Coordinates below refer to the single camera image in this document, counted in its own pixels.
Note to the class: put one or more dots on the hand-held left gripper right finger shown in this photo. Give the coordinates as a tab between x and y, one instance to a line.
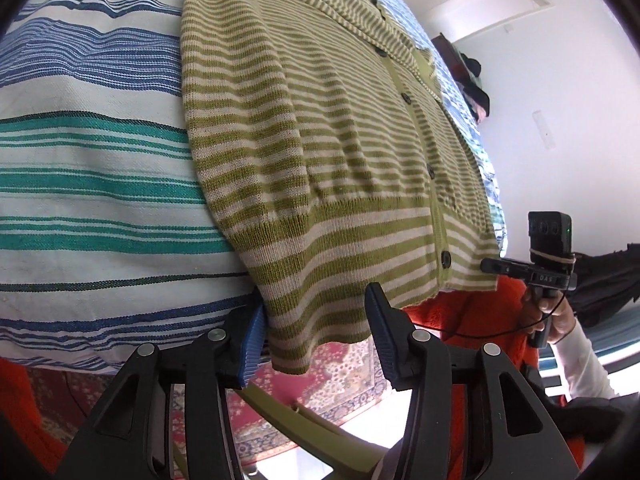
380	325

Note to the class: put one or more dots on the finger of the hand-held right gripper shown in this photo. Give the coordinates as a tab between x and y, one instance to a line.
505	266

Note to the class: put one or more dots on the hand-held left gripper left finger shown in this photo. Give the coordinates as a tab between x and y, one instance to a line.
252	340

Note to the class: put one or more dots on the green striped knit cardigan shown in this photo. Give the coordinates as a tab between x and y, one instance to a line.
325	160

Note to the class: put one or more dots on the person's right forearm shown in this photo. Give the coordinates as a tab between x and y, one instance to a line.
585	365

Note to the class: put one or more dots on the pile of clothes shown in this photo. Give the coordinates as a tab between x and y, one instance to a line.
475	90

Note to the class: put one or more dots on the person's right hand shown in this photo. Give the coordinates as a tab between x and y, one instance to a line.
561	320

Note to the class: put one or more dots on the orange fuzzy blanket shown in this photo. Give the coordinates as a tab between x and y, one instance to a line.
480	310

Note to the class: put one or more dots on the red patterned rug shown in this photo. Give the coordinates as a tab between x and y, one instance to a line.
340	375

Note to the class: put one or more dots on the dark cloth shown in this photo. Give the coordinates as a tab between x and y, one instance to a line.
605	285

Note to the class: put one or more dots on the person's dark clothing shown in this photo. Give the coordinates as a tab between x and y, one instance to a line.
585	417

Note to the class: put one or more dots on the blue striped bedspread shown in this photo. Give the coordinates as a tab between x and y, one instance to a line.
100	185

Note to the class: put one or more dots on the olive green furniture frame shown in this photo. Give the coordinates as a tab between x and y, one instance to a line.
310	430

